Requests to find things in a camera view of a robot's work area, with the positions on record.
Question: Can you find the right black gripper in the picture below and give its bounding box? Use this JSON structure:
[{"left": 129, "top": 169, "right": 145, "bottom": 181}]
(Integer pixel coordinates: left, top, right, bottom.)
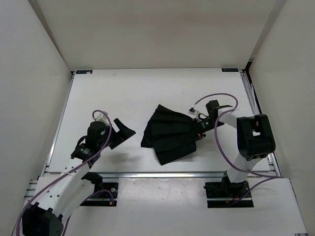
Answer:
[{"left": 185, "top": 117, "right": 224, "bottom": 144}]

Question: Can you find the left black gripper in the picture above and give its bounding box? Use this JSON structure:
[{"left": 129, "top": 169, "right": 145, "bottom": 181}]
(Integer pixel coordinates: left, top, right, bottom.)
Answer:
[{"left": 98, "top": 118, "right": 135, "bottom": 149}]

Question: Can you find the black pleated skirt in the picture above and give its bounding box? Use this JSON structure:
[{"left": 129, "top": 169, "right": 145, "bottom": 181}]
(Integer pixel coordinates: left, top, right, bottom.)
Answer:
[{"left": 141, "top": 105, "right": 201, "bottom": 165}]

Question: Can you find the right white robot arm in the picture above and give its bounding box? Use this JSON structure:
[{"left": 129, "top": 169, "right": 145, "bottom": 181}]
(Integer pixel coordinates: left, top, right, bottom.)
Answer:
[{"left": 189, "top": 100, "right": 276, "bottom": 199}]

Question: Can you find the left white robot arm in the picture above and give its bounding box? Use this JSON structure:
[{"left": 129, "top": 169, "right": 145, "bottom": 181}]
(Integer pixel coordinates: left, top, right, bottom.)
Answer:
[{"left": 20, "top": 116, "right": 136, "bottom": 236}]

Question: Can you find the right blue label sticker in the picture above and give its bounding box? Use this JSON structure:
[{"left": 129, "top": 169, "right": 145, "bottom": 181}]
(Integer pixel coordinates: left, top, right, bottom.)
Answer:
[{"left": 221, "top": 68, "right": 239, "bottom": 72}]

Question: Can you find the blue label sticker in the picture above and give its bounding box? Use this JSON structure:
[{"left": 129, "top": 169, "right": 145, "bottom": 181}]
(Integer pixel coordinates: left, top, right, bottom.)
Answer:
[
  {"left": 75, "top": 70, "right": 93, "bottom": 74},
  {"left": 221, "top": 68, "right": 239, "bottom": 72}
]

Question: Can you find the left blue label sticker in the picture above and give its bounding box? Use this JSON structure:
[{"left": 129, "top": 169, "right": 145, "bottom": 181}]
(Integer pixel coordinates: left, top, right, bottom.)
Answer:
[{"left": 75, "top": 70, "right": 93, "bottom": 74}]

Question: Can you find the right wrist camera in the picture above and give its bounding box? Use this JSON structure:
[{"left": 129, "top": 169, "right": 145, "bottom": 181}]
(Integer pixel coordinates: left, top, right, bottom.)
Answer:
[{"left": 188, "top": 107, "right": 200, "bottom": 119}]

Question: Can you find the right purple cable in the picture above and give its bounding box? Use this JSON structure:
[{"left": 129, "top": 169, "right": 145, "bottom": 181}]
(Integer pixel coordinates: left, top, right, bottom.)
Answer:
[{"left": 192, "top": 92, "right": 284, "bottom": 205}]

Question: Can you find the purple cable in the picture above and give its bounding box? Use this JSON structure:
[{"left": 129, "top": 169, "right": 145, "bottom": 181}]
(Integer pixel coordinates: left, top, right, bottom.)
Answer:
[
  {"left": 10, "top": 109, "right": 115, "bottom": 236},
  {"left": 192, "top": 92, "right": 284, "bottom": 205}
]

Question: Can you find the aluminium front rail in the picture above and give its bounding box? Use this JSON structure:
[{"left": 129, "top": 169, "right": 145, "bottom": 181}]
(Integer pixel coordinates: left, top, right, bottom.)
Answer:
[{"left": 99, "top": 172, "right": 224, "bottom": 178}]

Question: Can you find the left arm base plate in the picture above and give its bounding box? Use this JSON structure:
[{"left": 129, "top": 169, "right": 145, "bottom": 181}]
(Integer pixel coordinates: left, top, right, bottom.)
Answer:
[{"left": 80, "top": 179, "right": 119, "bottom": 207}]

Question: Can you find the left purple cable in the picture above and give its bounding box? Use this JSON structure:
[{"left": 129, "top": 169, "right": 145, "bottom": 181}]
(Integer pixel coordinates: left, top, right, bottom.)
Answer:
[{"left": 10, "top": 109, "right": 115, "bottom": 236}]

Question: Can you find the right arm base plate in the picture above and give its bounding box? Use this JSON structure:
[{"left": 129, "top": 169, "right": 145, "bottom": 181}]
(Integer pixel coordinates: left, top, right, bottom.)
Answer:
[{"left": 204, "top": 177, "right": 254, "bottom": 208}]

